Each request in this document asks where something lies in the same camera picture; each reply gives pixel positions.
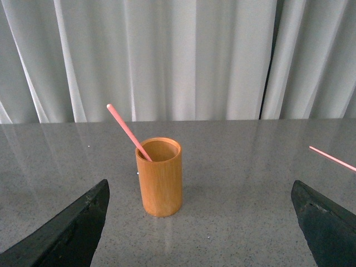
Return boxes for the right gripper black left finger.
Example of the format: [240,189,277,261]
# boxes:
[1,179,110,266]

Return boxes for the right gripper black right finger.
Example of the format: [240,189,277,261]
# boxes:
[291,180,355,266]

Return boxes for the pink chopstick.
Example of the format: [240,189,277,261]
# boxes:
[309,146,355,172]
[106,103,152,162]

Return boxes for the orange bamboo chopstick holder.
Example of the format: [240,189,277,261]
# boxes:
[135,137,183,217]

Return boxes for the pink chopstick on table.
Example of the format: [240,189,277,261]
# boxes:
[309,146,355,172]

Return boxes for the white pleated curtain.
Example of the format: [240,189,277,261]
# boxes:
[1,1,355,124]

